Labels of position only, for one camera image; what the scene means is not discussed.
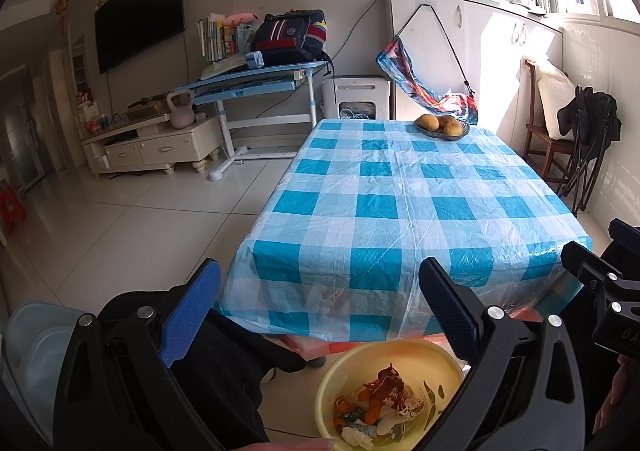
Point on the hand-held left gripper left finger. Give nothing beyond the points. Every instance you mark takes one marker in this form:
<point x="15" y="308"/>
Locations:
<point x="192" y="311"/>

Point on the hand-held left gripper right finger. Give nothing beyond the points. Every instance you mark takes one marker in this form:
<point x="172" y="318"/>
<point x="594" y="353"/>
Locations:
<point x="447" y="311"/>

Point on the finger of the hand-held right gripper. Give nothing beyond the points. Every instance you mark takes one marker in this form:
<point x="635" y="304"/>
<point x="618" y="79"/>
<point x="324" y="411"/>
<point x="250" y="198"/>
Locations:
<point x="585" y="263"/>
<point x="625" y="236"/>

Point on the red wrapper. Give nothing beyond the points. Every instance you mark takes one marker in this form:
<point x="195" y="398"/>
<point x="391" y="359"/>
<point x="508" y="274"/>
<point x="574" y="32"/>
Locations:
<point x="384" y="381"/>

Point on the white and red snack bag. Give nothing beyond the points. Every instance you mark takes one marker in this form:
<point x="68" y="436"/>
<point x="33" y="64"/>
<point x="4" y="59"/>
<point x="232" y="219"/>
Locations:
<point x="410" y="400"/>

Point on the yellow plastic basin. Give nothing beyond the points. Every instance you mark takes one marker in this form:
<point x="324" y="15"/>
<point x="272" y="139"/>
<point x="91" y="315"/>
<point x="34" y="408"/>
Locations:
<point x="350" y="371"/>

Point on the orange peel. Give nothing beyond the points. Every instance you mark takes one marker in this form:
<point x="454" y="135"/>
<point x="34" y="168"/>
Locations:
<point x="375" y="413"/>
<point x="342" y="405"/>

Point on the small white tissue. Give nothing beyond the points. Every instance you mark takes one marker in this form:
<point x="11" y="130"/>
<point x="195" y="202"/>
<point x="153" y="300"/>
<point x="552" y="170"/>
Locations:
<point x="356" y="436"/>

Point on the person's right hand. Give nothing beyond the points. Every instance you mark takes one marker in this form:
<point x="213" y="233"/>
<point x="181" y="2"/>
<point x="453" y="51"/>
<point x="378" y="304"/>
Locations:
<point x="627" y="386"/>

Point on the person's black pants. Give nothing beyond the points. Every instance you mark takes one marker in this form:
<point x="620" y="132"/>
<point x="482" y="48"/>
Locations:
<point x="225" y="371"/>

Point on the blue checked tablecloth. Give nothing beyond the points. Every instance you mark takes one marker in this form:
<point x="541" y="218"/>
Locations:
<point x="400" y="211"/>

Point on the black folding chair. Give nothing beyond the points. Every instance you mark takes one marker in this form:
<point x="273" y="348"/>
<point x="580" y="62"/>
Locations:
<point x="590" y="121"/>

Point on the wooden chair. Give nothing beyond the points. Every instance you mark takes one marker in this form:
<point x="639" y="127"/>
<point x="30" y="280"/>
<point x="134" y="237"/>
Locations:
<point x="542" y="141"/>

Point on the white pillow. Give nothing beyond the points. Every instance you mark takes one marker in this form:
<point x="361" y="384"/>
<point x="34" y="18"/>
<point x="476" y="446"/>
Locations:
<point x="555" y="101"/>

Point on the pale blue plastic stool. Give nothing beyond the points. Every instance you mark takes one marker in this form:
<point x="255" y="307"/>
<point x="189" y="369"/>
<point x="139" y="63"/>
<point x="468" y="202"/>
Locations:
<point x="30" y="356"/>

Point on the cream television stand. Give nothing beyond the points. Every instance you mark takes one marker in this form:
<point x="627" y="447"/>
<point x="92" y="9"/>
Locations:
<point x="150" y="146"/>

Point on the dark fruit bowl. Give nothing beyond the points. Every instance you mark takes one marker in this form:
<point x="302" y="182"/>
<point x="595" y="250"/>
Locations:
<point x="442" y="132"/>

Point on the yellow-orange fruit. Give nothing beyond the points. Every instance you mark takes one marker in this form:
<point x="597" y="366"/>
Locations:
<point x="428" y="122"/>
<point x="454" y="128"/>
<point x="447" y="120"/>

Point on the pink kettlebell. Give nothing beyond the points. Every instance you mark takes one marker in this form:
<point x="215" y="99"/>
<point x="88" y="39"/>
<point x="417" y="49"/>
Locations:
<point x="181" y="113"/>

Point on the red plastic stool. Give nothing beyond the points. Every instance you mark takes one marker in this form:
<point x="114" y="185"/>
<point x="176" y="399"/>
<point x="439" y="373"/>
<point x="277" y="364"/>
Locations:
<point x="11" y="211"/>

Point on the flat brown box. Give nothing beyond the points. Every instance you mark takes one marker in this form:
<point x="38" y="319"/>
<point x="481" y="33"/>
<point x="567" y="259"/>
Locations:
<point x="147" y="108"/>

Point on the white cabinet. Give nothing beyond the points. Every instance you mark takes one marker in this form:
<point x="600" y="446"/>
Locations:
<point x="490" y="51"/>

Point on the frosted glass door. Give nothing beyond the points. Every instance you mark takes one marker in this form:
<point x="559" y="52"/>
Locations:
<point x="20" y="151"/>

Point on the blue study desk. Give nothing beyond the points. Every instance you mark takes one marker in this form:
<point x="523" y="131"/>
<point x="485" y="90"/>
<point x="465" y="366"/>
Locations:
<point x="260" y="76"/>

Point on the green open booklet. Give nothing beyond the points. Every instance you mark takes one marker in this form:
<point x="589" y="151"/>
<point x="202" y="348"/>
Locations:
<point x="222" y="67"/>

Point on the small blue pouch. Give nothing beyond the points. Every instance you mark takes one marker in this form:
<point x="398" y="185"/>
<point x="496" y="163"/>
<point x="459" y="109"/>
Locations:
<point x="255" y="58"/>

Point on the tall display cabinet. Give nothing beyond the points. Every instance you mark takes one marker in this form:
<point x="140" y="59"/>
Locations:
<point x="82" y="71"/>

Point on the row of books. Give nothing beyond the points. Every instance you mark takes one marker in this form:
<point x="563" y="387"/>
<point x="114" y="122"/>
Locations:
<point x="215" y="38"/>

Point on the dark striped backpack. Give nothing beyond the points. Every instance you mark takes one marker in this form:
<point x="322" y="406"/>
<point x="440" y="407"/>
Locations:
<point x="290" y="38"/>

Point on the pink plush toy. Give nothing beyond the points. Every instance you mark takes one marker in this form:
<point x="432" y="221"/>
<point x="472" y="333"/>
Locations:
<point x="239" y="19"/>

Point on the wall television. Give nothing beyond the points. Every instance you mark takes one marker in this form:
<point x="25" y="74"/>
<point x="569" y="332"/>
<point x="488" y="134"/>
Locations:
<point x="137" y="16"/>

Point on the red wall ornament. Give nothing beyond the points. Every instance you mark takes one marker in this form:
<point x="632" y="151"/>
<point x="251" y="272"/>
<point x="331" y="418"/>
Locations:
<point x="61" y="6"/>

